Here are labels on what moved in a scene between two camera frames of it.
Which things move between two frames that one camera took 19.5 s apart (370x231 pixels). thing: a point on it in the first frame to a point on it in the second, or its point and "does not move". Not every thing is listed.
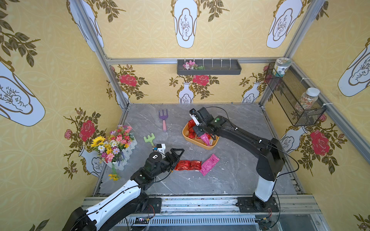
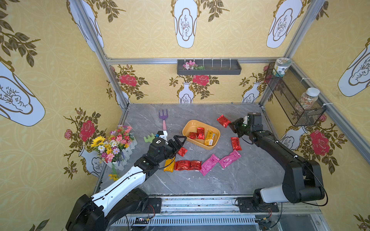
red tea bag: x=182 y=165 does not move
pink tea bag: x=206 y=139 to x=226 y=160
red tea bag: x=191 y=133 to x=236 y=144
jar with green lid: x=281 y=65 does not move
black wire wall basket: x=300 y=104 does not move
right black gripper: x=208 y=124 to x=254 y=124
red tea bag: x=195 y=165 does not move
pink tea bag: x=209 y=164 does not move
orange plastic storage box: x=205 y=141 does not move
